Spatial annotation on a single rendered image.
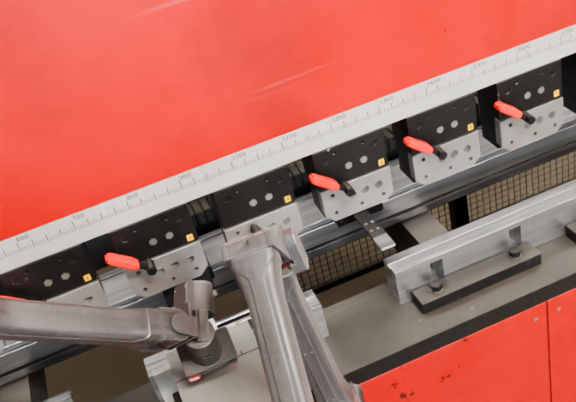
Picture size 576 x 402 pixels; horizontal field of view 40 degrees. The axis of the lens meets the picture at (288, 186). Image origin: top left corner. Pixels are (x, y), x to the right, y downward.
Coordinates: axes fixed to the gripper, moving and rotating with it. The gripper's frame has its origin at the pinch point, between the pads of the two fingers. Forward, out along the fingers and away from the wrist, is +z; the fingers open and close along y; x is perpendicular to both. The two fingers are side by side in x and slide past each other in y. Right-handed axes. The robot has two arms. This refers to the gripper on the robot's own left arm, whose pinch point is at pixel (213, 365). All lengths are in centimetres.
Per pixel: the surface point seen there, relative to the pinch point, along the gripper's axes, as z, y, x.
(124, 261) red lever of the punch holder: -23.4, 7.7, -16.4
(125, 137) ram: -40.0, -0.3, -29.8
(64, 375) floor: 151, 58, -69
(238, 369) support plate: 0.1, -4.4, 2.7
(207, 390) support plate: -0.8, 2.6, 4.4
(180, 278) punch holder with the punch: -12.1, -0.2, -14.5
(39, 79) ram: -53, 9, -37
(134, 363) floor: 147, 31, -62
